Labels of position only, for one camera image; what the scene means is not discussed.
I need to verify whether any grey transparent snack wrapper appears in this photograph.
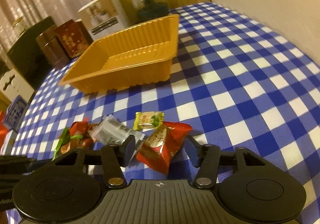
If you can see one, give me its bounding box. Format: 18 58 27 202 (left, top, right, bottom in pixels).
88 115 145 156

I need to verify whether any red green snack packet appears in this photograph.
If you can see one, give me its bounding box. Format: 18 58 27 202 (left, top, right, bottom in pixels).
53 118 99 160

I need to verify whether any large red snack packet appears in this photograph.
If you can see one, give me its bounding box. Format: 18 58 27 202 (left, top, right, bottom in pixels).
136 122 193 175

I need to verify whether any yellow green candy wrapper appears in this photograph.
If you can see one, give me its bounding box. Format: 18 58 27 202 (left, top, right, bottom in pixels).
133 112 165 130

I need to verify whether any blue white checkered tablecloth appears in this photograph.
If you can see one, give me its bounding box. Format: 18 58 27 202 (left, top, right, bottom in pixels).
11 3 319 223

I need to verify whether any orange plastic tray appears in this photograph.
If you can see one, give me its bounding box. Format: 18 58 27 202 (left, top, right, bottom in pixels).
59 14 180 94

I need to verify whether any blue milk carton box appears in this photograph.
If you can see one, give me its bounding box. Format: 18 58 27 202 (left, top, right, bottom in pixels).
3 95 29 132

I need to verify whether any red box on floor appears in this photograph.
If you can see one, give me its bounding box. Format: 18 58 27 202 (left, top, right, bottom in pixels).
0 111 9 148

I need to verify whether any white carved chair back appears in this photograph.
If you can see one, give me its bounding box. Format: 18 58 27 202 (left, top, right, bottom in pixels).
1 69 34 103

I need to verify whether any red gift box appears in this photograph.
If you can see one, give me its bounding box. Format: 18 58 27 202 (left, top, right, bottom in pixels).
54 19 93 59

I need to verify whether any brown tin canister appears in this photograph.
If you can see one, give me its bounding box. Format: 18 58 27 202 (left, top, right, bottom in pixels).
36 24 70 70

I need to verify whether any white product box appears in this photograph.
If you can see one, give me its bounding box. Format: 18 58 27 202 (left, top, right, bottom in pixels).
78 0 130 41

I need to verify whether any glass jar on monitor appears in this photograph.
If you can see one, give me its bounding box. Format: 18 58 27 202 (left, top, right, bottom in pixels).
12 16 28 37

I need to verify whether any green glass jar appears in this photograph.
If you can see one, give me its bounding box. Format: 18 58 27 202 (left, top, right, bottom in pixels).
132 0 169 22

